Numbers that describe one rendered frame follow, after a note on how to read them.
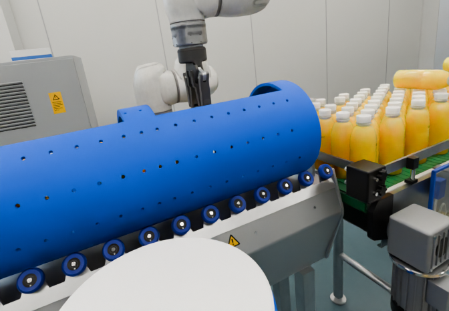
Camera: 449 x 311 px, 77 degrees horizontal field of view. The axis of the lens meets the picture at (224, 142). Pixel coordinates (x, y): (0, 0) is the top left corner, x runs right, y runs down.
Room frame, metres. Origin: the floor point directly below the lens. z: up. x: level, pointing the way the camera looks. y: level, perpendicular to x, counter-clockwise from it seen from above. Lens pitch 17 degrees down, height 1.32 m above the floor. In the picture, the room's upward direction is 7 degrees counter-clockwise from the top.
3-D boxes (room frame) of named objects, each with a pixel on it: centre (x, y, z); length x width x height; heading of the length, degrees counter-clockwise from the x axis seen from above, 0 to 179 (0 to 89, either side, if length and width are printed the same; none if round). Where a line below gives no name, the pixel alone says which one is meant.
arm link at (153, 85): (1.34, 0.29, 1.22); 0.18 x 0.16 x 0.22; 111
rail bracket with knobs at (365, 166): (0.69, -0.36, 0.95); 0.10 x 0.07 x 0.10; 25
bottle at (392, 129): (0.84, -0.52, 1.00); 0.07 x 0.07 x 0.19
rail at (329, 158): (0.89, -0.31, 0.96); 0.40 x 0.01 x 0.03; 25
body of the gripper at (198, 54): (0.78, 0.06, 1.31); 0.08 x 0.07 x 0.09; 25
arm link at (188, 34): (0.78, 0.06, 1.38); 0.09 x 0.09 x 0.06
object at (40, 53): (2.17, 1.29, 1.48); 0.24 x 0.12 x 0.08; 116
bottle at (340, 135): (0.85, -0.38, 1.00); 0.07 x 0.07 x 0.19
